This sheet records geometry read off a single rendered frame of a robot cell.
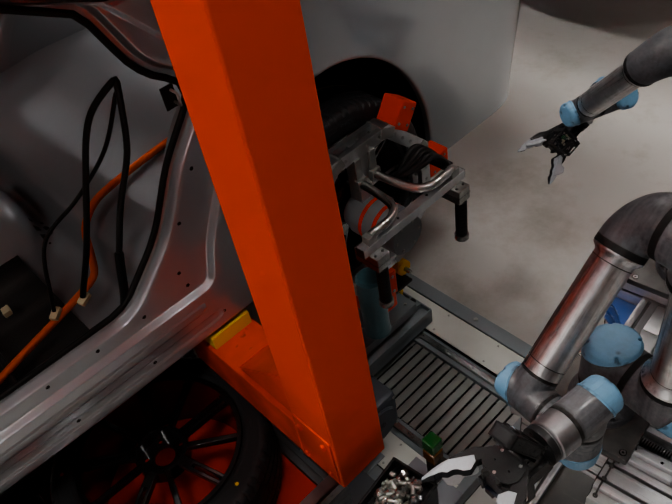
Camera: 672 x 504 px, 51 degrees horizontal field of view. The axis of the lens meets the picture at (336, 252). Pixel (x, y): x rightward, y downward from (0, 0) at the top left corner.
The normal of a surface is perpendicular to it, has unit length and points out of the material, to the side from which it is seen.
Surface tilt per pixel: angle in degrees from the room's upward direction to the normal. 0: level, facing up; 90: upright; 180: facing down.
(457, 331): 0
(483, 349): 0
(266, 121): 90
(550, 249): 0
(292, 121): 90
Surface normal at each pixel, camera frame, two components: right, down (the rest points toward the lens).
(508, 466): -0.22, -0.76
